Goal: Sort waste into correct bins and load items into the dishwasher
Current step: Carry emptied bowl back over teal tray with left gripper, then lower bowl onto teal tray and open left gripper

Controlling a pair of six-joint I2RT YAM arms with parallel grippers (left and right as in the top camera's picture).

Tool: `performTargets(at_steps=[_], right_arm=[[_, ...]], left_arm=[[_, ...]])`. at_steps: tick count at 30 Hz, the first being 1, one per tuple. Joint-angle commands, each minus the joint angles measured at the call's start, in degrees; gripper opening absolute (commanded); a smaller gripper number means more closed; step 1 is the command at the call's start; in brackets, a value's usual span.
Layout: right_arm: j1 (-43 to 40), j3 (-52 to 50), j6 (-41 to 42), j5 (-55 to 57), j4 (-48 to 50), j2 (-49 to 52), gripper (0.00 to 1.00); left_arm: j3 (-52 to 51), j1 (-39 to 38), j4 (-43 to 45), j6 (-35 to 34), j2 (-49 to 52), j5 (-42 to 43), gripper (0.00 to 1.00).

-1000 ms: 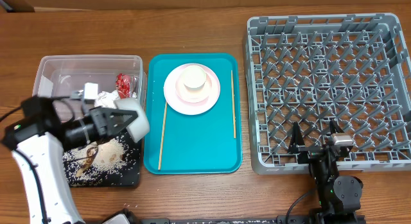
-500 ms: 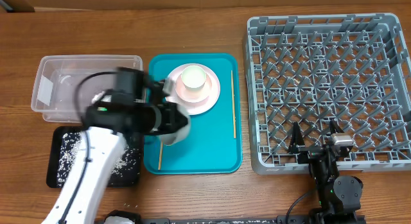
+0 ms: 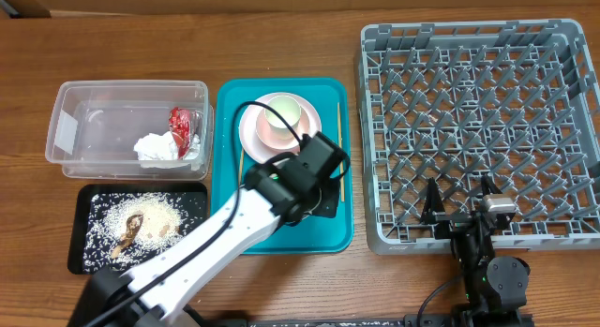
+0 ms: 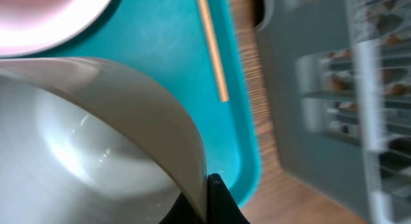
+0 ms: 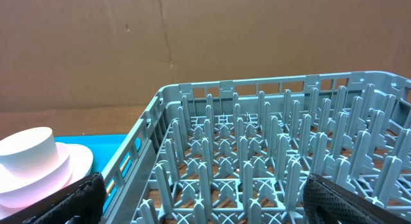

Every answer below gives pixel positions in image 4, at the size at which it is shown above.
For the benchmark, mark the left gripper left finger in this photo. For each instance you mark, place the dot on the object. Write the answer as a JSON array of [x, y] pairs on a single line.
[[181, 213]]

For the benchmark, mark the grey dishwasher rack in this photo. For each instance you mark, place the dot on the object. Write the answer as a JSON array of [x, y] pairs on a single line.
[[338, 81]]

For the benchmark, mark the right wooden chopstick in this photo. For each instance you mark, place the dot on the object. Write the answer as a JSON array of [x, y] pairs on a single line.
[[213, 48]]

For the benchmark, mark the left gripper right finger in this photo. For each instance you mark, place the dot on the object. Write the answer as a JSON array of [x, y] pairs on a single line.
[[221, 207]]

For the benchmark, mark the pink plate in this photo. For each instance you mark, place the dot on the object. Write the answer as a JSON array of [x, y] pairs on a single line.
[[32, 26]]

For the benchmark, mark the teal serving tray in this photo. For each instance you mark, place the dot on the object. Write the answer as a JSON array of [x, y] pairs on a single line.
[[164, 39]]

